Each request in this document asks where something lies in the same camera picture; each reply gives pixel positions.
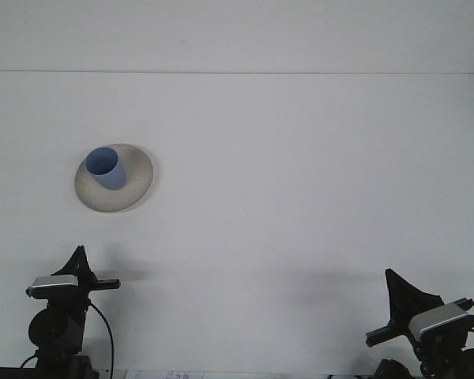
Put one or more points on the pale blue cup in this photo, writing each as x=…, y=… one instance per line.
x=112, y=177

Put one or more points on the pale round plate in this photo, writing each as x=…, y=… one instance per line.
x=138, y=185

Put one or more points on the white printed paper sheet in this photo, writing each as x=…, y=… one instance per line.
x=174, y=375

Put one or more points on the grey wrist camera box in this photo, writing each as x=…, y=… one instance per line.
x=438, y=320
x=51, y=281

